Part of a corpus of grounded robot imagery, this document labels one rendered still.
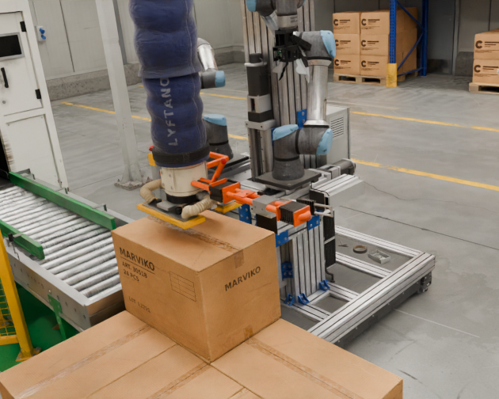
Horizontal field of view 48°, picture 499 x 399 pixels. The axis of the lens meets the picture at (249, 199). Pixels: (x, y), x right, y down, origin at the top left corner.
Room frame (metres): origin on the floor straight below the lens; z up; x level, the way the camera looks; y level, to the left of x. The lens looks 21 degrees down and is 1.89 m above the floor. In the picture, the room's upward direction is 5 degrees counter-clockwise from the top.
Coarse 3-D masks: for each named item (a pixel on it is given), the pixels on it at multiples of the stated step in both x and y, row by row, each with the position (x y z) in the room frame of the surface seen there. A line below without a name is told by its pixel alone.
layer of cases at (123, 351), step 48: (96, 336) 2.01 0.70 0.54; (144, 336) 1.97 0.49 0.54; (288, 336) 1.88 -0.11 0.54; (0, 384) 1.77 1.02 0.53; (48, 384) 1.72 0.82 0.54; (96, 384) 1.70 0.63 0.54; (144, 384) 1.67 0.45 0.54; (192, 384) 1.65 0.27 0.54; (240, 384) 1.63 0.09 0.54; (288, 384) 1.60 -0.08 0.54; (336, 384) 1.58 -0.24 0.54; (384, 384) 1.55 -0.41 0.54
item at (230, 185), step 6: (222, 180) 1.96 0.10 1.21; (228, 180) 1.97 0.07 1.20; (234, 180) 1.95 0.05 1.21; (210, 186) 1.91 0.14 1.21; (216, 186) 1.93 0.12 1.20; (222, 186) 1.92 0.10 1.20; (228, 186) 1.88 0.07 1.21; (234, 186) 1.90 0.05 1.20; (240, 186) 1.93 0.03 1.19; (210, 192) 1.92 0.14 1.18; (216, 192) 1.88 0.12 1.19; (222, 192) 1.87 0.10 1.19; (210, 198) 1.91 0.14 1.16; (216, 198) 1.88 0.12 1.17; (222, 198) 1.87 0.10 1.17; (228, 198) 1.88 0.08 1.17
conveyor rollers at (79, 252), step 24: (0, 192) 4.08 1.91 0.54; (24, 192) 4.02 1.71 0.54; (0, 216) 3.55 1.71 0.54; (24, 216) 3.49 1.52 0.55; (48, 216) 3.49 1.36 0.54; (72, 216) 3.42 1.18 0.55; (48, 240) 3.10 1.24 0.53; (72, 240) 3.03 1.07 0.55; (96, 240) 3.02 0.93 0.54; (48, 264) 2.74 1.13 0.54; (72, 264) 2.73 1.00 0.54; (96, 264) 2.72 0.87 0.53; (96, 288) 2.43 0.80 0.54
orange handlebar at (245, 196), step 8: (216, 160) 2.27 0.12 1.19; (208, 168) 2.23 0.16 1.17; (192, 184) 2.02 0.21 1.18; (200, 184) 1.99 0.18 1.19; (232, 192) 1.87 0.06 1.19; (240, 192) 1.84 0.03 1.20; (248, 192) 1.84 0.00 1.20; (240, 200) 1.81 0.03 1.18; (248, 200) 1.78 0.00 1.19; (272, 208) 1.69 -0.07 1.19; (304, 216) 1.61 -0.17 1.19
